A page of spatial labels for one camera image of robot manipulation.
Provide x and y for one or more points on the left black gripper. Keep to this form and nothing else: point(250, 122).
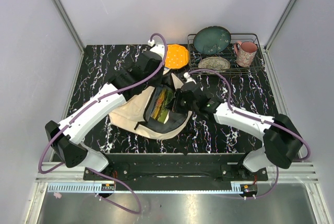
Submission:
point(159, 81)

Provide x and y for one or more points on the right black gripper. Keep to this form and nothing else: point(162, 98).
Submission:
point(176, 107)

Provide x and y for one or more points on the Animal Farm book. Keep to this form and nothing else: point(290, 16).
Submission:
point(160, 109)

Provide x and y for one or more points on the beige canvas backpack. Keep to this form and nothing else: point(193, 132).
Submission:
point(134, 115)

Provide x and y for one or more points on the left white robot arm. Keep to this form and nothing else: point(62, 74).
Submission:
point(66, 137)

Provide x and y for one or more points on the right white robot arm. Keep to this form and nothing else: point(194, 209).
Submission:
point(280, 138)

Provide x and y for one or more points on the orange polka dot plate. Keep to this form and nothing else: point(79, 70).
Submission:
point(177, 56)

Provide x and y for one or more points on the beige patterned plate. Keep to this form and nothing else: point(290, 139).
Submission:
point(215, 63)

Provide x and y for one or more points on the dark teal plate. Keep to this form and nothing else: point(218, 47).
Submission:
point(212, 40)

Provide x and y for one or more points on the pink patterned mug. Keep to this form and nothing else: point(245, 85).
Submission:
point(245, 53)

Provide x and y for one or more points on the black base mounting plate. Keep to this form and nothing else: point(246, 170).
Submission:
point(225, 167)

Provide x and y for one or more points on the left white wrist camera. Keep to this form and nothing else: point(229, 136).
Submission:
point(157, 48)

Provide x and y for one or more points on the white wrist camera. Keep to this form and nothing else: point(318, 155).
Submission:
point(189, 81)
point(157, 48)

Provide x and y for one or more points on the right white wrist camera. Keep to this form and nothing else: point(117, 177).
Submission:
point(189, 81)

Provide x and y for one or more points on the black wire dish rack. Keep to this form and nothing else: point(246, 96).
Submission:
point(258, 62)

